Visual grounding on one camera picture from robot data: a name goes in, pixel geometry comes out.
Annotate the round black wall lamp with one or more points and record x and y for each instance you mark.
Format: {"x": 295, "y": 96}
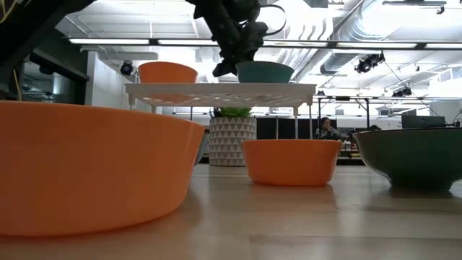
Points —
{"x": 126, "y": 68}

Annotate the black computer monitor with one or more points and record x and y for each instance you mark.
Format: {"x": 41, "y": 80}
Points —
{"x": 422, "y": 122}

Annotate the orange plastic mini bowl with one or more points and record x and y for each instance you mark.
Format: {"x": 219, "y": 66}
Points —
{"x": 167, "y": 72}
{"x": 290, "y": 162}
{"x": 90, "y": 162}

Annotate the grey triangle-pattern plant pot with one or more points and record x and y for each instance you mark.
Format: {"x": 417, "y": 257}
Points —
{"x": 232, "y": 141}

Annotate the background black metal stand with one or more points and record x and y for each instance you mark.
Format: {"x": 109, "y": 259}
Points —
{"x": 367, "y": 115}

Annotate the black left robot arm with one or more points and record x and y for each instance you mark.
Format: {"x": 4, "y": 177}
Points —
{"x": 21, "y": 21}

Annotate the green succulent plant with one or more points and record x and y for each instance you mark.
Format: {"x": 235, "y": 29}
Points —
{"x": 232, "y": 112}

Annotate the person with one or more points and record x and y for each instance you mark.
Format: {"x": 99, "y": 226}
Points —
{"x": 326, "y": 130}

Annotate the ceiling light bar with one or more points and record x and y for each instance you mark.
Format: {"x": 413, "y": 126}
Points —
{"x": 108, "y": 41}

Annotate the black ceiling spotlight cluster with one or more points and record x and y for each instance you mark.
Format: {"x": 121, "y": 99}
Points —
{"x": 368, "y": 63}
{"x": 402, "y": 92}

